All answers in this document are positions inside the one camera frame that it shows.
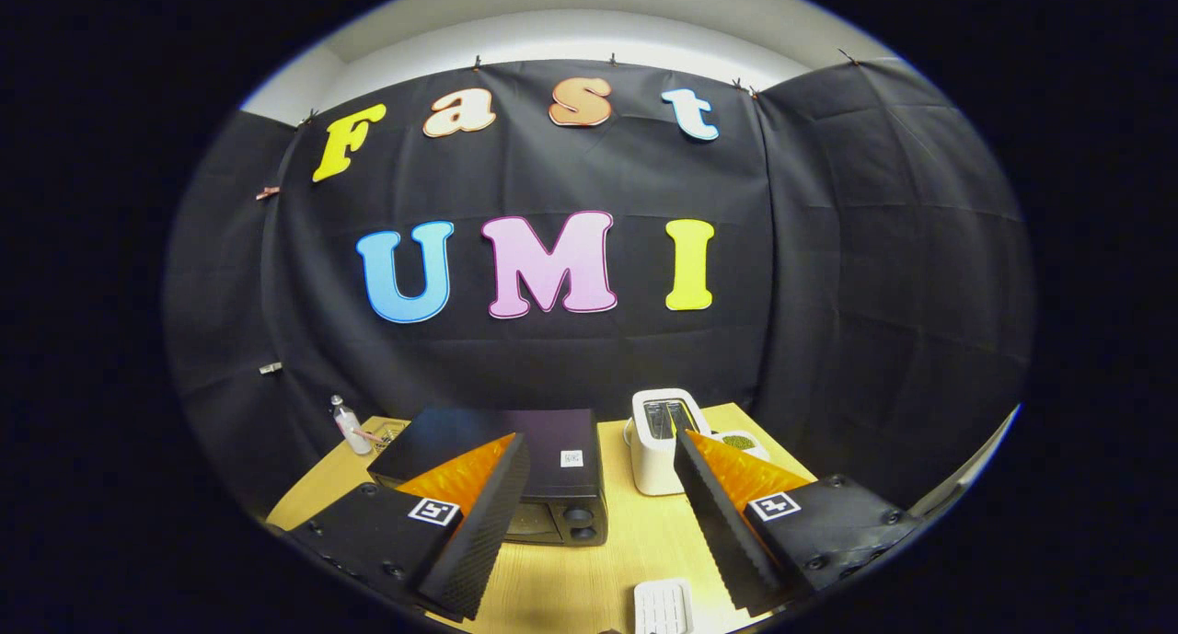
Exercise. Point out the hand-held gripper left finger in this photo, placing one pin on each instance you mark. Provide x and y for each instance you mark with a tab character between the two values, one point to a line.
483	537

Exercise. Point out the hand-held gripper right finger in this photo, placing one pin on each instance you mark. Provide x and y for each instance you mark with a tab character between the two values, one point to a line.
718	533

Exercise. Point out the black toaster oven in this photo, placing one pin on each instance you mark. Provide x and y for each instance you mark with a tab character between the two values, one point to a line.
552	436

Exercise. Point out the white bread toaster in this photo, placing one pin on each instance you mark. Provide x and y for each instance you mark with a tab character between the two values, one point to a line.
653	468

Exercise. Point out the white ribbed tray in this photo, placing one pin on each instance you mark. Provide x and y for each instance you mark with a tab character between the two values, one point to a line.
663	608

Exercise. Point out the small white snack dish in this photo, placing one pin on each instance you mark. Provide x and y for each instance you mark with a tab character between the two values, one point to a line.
741	441

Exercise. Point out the small clear plastic bottle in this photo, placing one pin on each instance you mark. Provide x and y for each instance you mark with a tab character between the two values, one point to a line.
352	436

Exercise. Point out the copper cloth clip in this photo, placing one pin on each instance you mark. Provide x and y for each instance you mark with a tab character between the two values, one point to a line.
268	192

